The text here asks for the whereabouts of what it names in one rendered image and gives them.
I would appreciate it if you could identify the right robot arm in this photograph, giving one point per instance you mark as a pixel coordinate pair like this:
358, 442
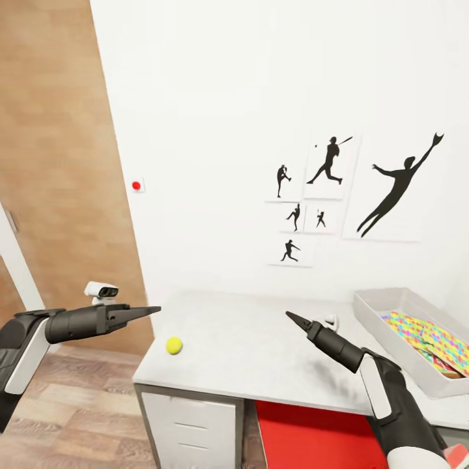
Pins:
407, 437

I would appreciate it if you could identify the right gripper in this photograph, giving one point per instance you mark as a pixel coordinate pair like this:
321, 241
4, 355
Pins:
325, 339

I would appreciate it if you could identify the swivel chair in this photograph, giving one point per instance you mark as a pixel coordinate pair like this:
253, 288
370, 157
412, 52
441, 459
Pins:
300, 437

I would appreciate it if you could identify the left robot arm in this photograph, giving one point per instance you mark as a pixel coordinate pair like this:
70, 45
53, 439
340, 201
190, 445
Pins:
25, 340

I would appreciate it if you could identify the toy box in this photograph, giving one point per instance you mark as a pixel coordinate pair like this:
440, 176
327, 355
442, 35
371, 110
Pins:
371, 305

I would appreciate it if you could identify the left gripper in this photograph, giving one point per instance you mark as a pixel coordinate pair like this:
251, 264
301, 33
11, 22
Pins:
103, 319

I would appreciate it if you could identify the electric switch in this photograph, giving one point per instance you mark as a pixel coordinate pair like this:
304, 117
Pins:
137, 184

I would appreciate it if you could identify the tennis ball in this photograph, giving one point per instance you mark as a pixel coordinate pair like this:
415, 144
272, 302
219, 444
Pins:
174, 344

